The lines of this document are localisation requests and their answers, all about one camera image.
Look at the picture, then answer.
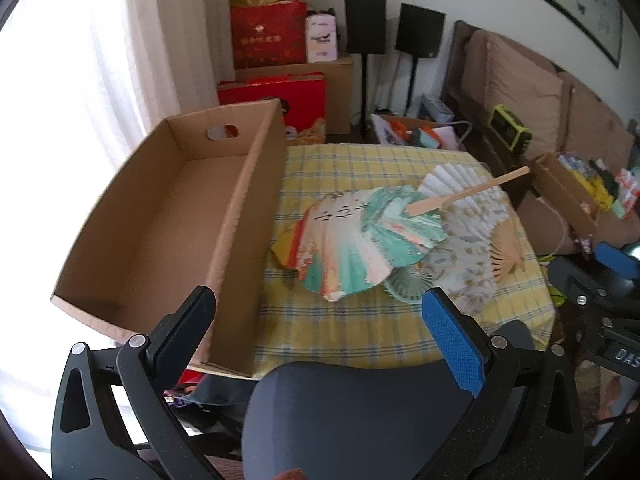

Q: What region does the pink and white package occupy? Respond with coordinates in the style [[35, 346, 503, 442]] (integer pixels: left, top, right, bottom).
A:
[[305, 10, 340, 63]]

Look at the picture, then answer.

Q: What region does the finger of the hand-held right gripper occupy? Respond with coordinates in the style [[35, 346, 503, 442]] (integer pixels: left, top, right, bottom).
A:
[[547, 258, 640, 312], [595, 241, 640, 281]]

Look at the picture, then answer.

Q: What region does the teal and orange paper fan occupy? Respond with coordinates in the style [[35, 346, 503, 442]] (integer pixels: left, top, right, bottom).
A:
[[270, 185, 448, 303]]

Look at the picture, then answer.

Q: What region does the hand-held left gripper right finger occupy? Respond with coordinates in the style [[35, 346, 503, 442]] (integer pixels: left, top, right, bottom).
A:
[[421, 287, 586, 480]]

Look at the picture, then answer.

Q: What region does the light blue box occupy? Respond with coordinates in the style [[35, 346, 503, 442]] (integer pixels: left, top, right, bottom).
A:
[[417, 94, 453, 123]]

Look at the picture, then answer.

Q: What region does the pile of colourful packets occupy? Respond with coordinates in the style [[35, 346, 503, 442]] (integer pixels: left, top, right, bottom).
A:
[[557, 152, 640, 221]]

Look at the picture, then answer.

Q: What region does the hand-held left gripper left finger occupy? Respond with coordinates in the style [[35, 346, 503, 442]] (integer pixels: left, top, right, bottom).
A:
[[51, 285, 218, 480]]

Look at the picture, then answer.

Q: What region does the large closed cardboard box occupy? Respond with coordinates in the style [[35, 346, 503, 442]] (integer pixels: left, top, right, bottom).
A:
[[235, 55, 355, 136]]

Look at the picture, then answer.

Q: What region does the red gift bag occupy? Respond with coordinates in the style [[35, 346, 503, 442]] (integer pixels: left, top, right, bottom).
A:
[[230, 2, 308, 70]]

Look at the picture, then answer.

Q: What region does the white curtain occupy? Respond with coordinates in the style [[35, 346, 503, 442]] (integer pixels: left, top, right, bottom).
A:
[[0, 0, 236, 461]]

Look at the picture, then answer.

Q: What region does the white open carton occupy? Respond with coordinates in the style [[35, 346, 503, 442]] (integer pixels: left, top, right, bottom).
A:
[[371, 112, 468, 151]]

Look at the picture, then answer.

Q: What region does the white floral folding fan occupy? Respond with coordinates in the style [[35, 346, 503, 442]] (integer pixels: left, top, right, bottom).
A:
[[420, 195, 538, 316]]

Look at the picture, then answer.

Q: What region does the red gift box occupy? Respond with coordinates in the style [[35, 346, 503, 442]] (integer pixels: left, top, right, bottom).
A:
[[217, 74, 328, 136]]

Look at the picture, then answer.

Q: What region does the black speaker stand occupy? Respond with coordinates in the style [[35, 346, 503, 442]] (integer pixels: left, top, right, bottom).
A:
[[359, 54, 374, 136], [404, 55, 419, 116]]

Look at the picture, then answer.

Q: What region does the white paper folding fan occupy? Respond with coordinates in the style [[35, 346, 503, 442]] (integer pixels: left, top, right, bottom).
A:
[[405, 162, 532, 241]]

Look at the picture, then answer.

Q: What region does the beige sofa cushion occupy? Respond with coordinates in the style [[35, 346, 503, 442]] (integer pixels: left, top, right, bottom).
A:
[[557, 71, 633, 161], [460, 30, 566, 148]]

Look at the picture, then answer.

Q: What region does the small brown cardboard box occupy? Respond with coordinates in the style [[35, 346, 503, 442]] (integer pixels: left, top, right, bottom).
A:
[[530, 152, 601, 241]]

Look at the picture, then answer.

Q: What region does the green handheld electric fan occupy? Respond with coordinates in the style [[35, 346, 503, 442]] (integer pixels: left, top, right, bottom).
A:
[[384, 265, 438, 305]]

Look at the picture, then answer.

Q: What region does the green and black radio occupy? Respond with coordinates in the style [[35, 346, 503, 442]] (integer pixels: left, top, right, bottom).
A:
[[487, 105, 532, 152]]

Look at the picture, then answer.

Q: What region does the grey chair back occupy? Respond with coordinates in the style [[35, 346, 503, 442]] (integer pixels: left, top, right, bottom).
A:
[[240, 360, 476, 480]]

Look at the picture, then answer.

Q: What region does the dark wooden sofa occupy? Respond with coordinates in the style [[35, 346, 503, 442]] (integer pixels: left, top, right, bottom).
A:
[[440, 20, 640, 261]]

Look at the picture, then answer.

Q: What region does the yellow checked tablecloth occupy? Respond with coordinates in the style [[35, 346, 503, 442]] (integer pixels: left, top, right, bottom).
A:
[[252, 142, 556, 371]]

